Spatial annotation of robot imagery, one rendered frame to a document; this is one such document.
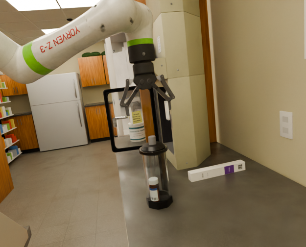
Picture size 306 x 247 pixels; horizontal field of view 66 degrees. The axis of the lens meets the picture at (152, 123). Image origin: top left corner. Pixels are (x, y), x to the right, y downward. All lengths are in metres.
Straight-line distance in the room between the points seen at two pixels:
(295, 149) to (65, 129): 5.54
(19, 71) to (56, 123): 5.27
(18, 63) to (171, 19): 0.68
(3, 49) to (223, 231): 0.90
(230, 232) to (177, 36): 0.85
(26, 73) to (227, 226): 0.84
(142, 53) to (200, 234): 0.60
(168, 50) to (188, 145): 0.48
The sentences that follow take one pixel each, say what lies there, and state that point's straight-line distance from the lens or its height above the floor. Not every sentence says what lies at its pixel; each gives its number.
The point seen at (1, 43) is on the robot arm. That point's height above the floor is 1.58.
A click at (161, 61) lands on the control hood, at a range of 1.17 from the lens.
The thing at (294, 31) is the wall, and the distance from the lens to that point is 1.10.
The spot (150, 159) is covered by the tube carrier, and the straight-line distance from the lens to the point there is 0.86.
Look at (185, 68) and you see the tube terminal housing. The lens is 1.20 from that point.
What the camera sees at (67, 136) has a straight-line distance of 6.21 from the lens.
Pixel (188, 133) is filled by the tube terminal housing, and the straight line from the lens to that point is 1.22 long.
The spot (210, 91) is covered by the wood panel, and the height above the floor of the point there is 1.29.
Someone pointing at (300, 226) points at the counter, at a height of 0.94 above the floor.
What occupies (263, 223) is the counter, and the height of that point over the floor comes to 0.94.
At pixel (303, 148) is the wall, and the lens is 1.12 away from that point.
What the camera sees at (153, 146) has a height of 1.18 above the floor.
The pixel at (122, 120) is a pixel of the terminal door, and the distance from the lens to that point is 1.49.
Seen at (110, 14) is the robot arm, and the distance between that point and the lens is 0.72.
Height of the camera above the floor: 1.42
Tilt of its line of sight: 10 degrees down
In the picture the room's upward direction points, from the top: 7 degrees counter-clockwise
